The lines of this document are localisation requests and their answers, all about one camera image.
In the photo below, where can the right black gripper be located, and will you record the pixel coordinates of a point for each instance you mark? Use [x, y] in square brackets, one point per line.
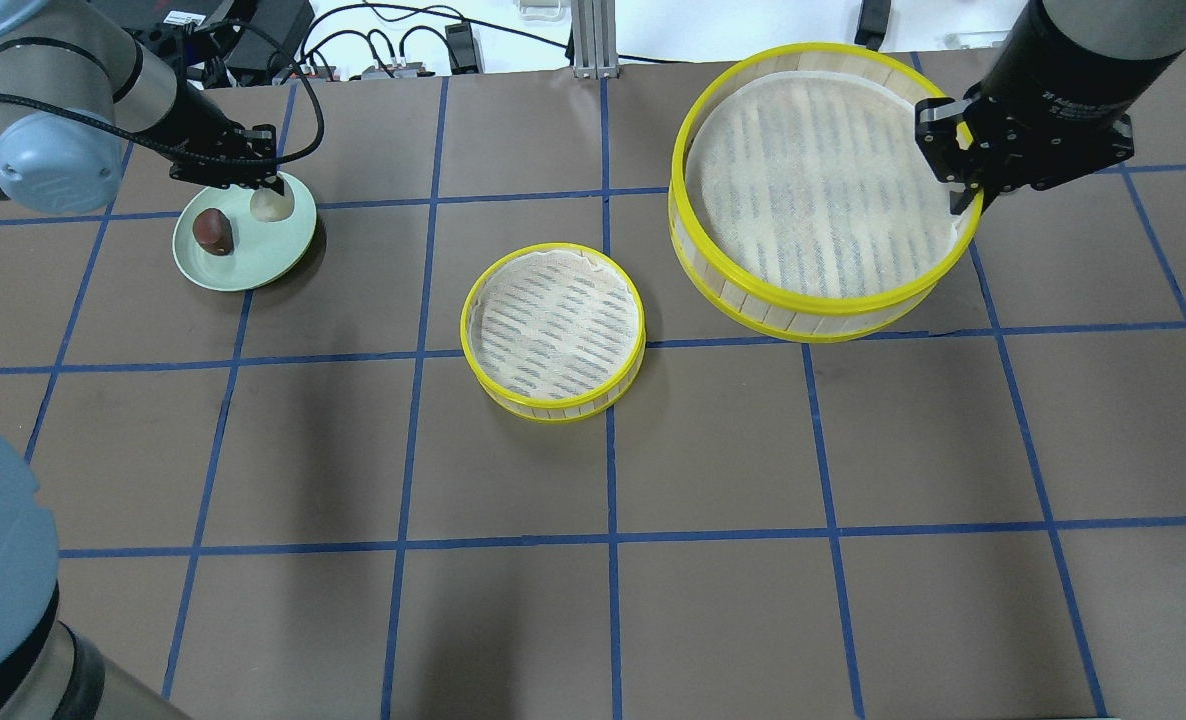
[1058, 95]

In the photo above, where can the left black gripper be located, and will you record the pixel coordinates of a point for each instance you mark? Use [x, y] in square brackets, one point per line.
[190, 122]

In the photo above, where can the white steamed bun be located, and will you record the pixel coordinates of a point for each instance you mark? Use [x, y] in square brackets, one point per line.
[272, 206]

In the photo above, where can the brown steamed bun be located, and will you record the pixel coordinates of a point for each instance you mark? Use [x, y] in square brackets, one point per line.
[213, 233]

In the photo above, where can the yellow steamer layer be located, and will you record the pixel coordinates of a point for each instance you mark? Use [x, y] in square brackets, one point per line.
[799, 202]
[554, 333]

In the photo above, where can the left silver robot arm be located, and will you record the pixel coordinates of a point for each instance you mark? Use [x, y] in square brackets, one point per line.
[75, 88]

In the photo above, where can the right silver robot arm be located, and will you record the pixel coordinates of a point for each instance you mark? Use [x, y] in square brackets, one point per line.
[1053, 107]

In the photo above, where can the pale green plate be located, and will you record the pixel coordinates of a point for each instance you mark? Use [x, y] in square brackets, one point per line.
[262, 251]

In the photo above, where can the black adapter top view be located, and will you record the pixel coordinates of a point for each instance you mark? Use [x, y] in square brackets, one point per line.
[267, 51]

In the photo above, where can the aluminium frame post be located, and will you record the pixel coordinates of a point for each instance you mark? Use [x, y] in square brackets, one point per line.
[593, 39]

